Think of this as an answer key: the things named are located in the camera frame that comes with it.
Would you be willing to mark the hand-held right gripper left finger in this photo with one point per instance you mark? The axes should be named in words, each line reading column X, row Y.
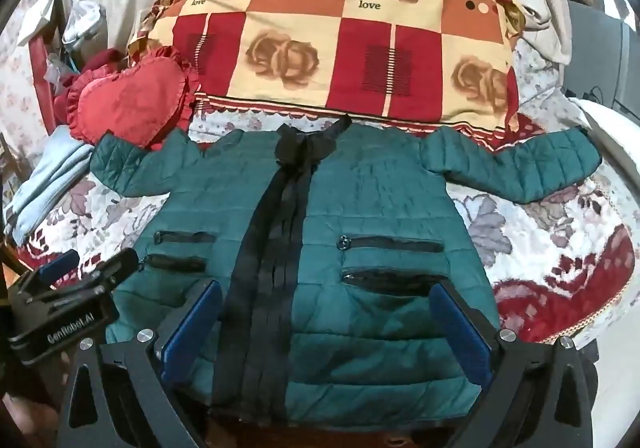
column 192, row 323

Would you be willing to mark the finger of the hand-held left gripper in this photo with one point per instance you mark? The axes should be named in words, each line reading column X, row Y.
column 57, row 265
column 115, row 265

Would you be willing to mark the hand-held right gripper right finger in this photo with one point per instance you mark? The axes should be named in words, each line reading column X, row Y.
column 460, row 333

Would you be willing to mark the green quilted jacket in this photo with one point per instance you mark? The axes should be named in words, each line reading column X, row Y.
column 375, row 208

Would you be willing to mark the light blue folded cloth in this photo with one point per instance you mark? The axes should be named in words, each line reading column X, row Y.
column 47, row 177

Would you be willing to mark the floral red and white blanket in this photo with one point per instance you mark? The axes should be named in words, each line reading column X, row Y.
column 545, row 248

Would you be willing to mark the red heart-shaped pillow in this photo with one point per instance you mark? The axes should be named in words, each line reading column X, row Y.
column 130, row 100

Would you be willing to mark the clear plastic bag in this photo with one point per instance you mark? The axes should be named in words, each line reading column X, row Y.
column 85, row 25

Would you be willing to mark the dark grey chair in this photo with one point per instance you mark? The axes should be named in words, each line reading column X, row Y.
column 597, row 47

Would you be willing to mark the red wooden post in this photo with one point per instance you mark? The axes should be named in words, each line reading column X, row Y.
column 39, row 77

